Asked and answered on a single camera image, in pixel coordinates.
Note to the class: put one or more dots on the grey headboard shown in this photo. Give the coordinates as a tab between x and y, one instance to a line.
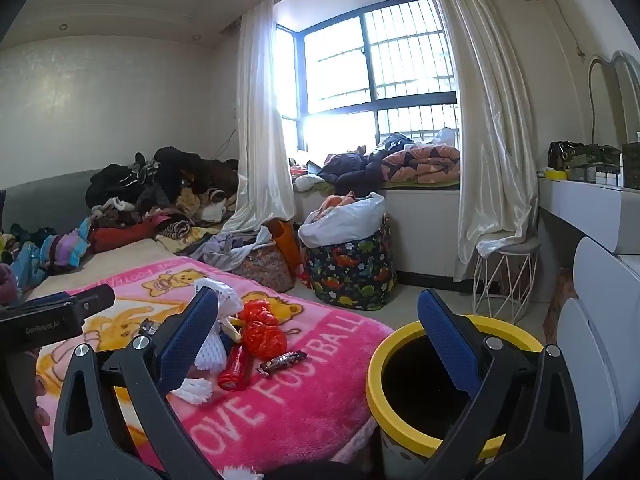
45	200

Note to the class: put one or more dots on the silver framed mirror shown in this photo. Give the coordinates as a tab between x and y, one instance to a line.
607	100

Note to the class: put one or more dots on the orange bag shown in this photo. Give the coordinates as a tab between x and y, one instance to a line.
287	245

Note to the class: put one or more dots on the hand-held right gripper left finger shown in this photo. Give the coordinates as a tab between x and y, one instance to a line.
187	342

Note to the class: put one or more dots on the red plastic bottle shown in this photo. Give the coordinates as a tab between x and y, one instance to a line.
235	370

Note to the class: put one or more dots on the white paper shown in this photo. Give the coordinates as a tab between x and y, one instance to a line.
222	295

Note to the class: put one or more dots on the shiny dark handbag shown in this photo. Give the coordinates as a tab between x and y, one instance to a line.
562	152

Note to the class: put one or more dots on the yellow rimmed trash bin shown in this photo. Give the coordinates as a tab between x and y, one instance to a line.
380	390

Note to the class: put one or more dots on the small white bag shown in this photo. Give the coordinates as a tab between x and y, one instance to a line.
446	137

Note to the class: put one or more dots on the red cloth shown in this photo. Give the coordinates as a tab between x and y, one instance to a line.
125	235

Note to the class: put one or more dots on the floral fabric basket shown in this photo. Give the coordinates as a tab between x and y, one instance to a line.
267	267

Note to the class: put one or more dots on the green sill mat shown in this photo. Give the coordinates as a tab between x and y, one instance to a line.
400	186

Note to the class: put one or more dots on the white padded chair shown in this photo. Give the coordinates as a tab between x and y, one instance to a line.
600	335

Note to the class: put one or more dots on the sheer white curtain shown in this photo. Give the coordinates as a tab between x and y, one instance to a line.
260	110

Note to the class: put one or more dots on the beige bed sheet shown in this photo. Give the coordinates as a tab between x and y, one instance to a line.
115	265

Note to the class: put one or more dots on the pink printed blanket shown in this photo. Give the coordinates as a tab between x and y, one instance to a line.
310	385

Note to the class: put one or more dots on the white cloth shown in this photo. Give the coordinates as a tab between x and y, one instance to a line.
307	182

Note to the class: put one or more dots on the person's left hand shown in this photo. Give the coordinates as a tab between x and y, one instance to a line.
41	405

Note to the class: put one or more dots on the cream satin curtain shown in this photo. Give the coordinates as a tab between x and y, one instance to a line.
480	135

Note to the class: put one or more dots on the orange cloth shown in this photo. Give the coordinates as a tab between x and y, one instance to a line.
335	201

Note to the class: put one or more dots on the barred window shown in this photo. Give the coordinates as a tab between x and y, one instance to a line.
370	50

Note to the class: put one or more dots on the small white foam net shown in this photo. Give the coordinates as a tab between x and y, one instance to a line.
195	391

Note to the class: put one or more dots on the white dressing table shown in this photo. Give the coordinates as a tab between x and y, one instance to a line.
590	210

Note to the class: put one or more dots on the striped clothes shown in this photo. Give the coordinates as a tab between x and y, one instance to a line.
65	252

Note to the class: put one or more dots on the grey white clothes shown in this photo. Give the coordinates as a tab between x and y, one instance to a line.
235	245

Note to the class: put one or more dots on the dark candy bar wrapper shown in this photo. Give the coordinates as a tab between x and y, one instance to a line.
282	360

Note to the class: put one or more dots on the blue patterned clothes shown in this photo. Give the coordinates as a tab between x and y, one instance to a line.
25	262

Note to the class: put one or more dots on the white plastic bag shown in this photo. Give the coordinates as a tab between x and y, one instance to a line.
345	222

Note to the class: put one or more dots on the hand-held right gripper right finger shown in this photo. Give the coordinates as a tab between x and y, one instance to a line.
447	340

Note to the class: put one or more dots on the red plastic bag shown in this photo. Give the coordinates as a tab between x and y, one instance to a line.
262	335

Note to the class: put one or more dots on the orange patterned quilt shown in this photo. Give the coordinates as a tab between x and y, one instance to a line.
420	165

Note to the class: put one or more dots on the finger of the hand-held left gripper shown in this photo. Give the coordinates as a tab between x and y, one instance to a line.
95	300

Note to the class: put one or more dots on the dark jacket pile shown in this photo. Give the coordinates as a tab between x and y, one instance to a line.
355	170

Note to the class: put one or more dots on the pile of dark clothes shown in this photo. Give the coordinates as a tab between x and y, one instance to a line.
170	175

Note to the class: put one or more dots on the dinosaur print fabric basket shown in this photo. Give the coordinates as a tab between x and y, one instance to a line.
350	275

